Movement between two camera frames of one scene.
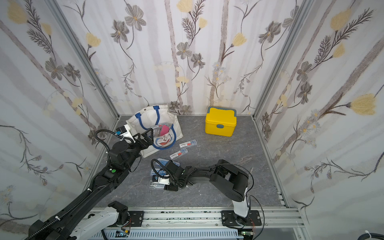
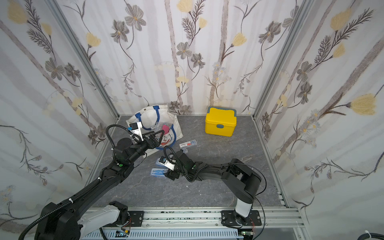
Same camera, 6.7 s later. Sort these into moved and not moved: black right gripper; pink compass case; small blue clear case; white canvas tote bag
Moved: black right gripper
Not moved: small blue clear case; white canvas tote bag; pink compass case
